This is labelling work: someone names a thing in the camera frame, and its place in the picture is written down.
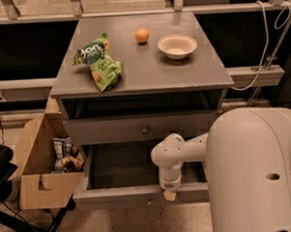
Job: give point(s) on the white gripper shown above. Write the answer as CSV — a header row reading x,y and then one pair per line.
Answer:
x,y
170,184

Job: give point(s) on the grey drawer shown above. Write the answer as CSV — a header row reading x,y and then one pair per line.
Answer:
x,y
138,128
119,175

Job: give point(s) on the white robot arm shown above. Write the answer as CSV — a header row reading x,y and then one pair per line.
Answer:
x,y
247,152

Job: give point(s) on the grey top drawer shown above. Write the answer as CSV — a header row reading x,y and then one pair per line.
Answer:
x,y
138,128

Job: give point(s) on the grey drawer cabinet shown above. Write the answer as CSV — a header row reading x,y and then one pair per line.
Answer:
x,y
151,83

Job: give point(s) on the snack bags in box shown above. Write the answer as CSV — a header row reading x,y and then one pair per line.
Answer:
x,y
67,156

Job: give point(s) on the cardboard box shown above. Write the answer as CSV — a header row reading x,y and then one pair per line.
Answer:
x,y
35,158

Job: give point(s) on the green chip bag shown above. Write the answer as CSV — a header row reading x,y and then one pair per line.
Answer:
x,y
105,70

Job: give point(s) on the white bowl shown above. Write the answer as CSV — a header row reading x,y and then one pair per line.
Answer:
x,y
177,46

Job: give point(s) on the orange fruit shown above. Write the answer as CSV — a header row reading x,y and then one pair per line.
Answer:
x,y
142,35

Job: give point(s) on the black stand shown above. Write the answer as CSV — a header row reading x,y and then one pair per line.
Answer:
x,y
9,191

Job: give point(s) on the metal railing frame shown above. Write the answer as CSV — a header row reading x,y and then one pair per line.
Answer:
x,y
18,12

